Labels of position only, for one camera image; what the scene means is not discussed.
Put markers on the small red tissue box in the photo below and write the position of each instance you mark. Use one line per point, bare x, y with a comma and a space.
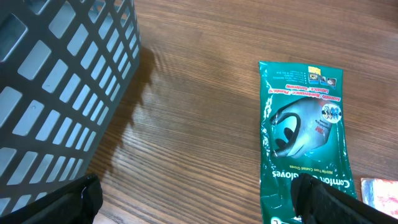
380, 194

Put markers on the grey plastic mesh basket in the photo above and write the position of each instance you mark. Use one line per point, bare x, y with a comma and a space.
65, 64

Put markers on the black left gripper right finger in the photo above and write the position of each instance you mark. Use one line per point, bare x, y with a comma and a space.
316, 202

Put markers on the green 3M gloves packet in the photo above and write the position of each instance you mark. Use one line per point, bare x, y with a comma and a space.
302, 131

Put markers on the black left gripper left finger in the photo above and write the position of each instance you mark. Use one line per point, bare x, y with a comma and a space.
77, 202

